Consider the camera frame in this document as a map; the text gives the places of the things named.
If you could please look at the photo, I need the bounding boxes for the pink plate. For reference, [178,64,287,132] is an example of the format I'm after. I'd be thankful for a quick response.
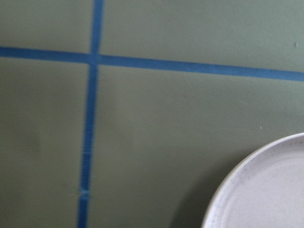
[202,133,304,228]

